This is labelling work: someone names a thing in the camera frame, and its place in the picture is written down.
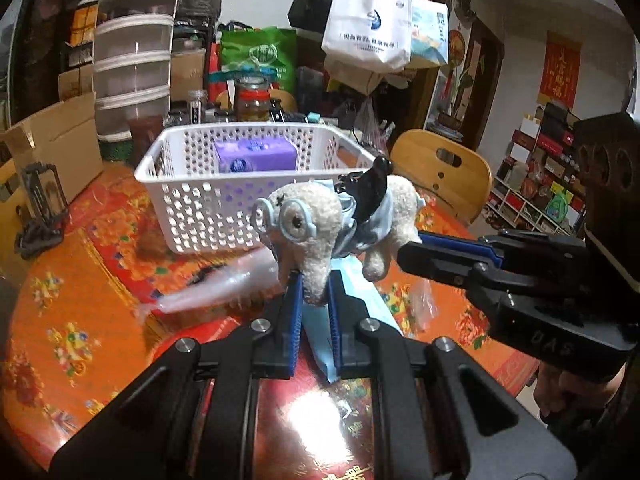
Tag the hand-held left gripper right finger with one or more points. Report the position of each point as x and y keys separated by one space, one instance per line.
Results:
x=334 y=325

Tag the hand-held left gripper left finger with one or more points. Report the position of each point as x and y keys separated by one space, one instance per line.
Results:
x=293 y=310

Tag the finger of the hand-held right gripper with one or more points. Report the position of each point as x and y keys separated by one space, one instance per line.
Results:
x=435 y=262
x=450 y=246

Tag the light blue wipes pack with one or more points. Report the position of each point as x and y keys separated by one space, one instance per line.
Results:
x=317 y=347

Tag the translucent pink plastic bag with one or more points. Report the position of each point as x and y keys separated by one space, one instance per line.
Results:
x=215 y=290

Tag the white plastic basket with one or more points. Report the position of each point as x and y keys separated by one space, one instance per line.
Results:
x=200 y=200

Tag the person's right hand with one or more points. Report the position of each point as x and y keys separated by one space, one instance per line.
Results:
x=565 y=395

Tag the small clear plastic bag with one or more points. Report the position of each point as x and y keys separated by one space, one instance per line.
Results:
x=422 y=305

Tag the shelf of boxes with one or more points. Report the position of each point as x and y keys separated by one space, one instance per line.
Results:
x=540 y=175

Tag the potted plant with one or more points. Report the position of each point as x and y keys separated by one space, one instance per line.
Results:
x=450 y=120

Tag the hanging clear plastic bag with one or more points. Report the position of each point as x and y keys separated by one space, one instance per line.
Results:
x=372 y=127

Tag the purple tissue pack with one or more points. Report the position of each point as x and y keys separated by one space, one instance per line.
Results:
x=260 y=155

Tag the small teal box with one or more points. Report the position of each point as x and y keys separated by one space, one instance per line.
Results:
x=315 y=118

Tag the brown paper bag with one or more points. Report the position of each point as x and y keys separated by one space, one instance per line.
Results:
x=360 y=80

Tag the orange floral tablecloth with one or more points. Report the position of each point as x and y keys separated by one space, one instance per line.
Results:
x=90 y=310

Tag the glass pickle jar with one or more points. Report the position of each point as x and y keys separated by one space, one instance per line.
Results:
x=252 y=105

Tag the plain wooden chair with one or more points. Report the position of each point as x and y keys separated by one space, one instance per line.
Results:
x=285 y=100

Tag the blue printed tote bag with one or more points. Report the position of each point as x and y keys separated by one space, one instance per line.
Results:
x=430 y=35

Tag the clear bottle with black label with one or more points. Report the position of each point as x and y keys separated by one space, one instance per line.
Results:
x=196 y=107

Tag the brown plastic cup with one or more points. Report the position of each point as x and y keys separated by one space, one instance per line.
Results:
x=145 y=135

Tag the white tote bag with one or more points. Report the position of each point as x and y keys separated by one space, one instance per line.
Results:
x=365 y=25

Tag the red gift bag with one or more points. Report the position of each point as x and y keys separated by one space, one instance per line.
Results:
x=214 y=75

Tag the brown cardboard box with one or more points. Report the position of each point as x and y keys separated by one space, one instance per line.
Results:
x=187 y=77

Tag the green tote bag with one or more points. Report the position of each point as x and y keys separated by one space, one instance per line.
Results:
x=255 y=55

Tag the open cardboard box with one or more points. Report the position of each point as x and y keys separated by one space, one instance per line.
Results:
x=65 y=145

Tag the stacked clear plastic drawers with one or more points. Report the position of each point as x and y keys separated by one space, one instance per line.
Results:
x=130 y=60

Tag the stacked cardboard boxes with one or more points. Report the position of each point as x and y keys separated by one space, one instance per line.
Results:
x=77 y=50

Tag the red wall poster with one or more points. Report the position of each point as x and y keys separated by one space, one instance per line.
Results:
x=559 y=70

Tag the black metal frame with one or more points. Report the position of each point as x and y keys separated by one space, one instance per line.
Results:
x=30 y=240

